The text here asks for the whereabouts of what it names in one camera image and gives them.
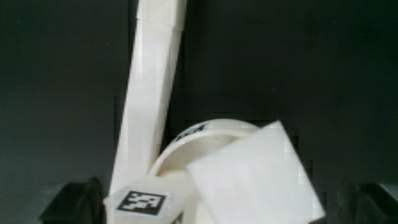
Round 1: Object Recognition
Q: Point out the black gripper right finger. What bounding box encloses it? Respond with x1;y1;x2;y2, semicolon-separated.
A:
339;183;398;224

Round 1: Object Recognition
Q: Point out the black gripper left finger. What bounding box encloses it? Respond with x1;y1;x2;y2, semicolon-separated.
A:
39;177;105;224

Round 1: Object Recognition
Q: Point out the white stool leg with tag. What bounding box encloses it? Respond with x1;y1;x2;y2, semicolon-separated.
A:
105;175;197;224

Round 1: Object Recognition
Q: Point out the white round stool seat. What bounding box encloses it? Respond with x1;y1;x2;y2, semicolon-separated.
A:
145;118;268;224

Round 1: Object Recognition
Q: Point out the white front fence rail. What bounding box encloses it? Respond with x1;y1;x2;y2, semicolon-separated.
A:
108;0;188;194

